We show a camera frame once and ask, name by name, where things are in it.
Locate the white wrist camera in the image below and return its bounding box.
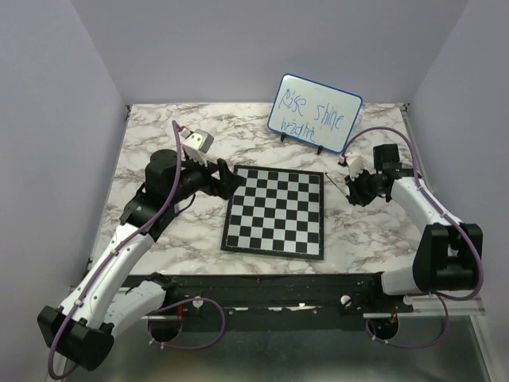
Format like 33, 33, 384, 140
181, 127, 214, 167
338, 151, 365, 180

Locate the aluminium frame rail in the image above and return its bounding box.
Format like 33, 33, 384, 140
45, 278, 502, 382

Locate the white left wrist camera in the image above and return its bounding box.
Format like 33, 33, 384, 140
181, 127, 214, 167

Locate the blue framed whiteboard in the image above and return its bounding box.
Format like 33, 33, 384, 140
267, 73, 363, 154

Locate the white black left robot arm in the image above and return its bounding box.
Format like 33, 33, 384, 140
37, 149, 246, 371

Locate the white blue whiteboard marker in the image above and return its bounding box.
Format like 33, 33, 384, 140
324, 172, 348, 197

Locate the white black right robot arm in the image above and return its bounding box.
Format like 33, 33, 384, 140
344, 144, 483, 312

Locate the black white chessboard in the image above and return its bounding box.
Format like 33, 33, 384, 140
220, 165, 324, 261

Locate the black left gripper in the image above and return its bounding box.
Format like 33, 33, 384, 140
169, 151, 245, 205

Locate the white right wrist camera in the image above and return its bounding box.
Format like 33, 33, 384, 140
338, 151, 365, 180

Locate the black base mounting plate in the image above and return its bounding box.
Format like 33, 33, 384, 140
123, 273, 413, 340

